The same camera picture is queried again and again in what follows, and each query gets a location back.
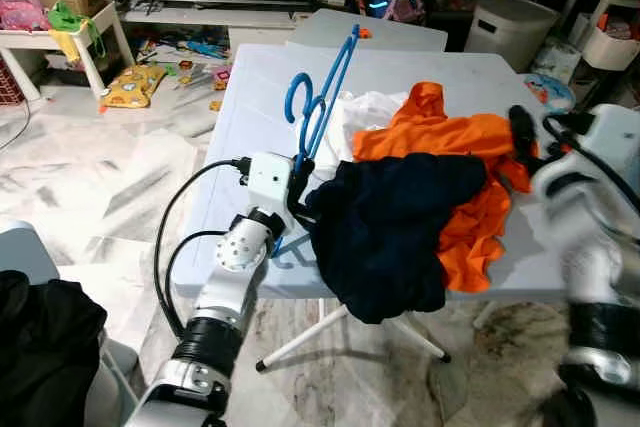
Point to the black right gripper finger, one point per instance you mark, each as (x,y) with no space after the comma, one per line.
(522,132)

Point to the blue plastic hanger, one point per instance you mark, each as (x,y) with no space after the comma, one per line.
(298,76)

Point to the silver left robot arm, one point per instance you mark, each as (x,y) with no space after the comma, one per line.
(235,267)

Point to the blue round plate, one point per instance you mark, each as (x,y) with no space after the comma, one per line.
(548,90)

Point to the orange garment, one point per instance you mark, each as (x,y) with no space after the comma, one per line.
(440,132)

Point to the navy blue garment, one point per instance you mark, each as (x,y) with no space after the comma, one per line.
(390,237)

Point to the white storage trolley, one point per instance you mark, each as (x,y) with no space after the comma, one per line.
(610,47)

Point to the white round bin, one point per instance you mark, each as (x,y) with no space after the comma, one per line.
(505,32)

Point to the white garment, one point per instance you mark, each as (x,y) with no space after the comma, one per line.
(365,112)

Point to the white folding table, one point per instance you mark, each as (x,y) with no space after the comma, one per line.
(400,35)
(260,97)

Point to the yellow patterned floor toy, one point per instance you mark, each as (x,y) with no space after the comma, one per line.
(135,85)

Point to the white television stand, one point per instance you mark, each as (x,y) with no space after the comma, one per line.
(200,15)

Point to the white side table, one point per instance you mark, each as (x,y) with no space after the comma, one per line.
(88,69)

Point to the yellow hanging cloth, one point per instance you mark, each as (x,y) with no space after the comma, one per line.
(66,44)

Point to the light blue chair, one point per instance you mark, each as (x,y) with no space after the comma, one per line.
(25,252)

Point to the red basket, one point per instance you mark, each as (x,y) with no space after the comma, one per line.
(8,77)

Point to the pink bag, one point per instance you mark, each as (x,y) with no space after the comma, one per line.
(22,12)

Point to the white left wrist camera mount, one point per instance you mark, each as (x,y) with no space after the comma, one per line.
(268,182)

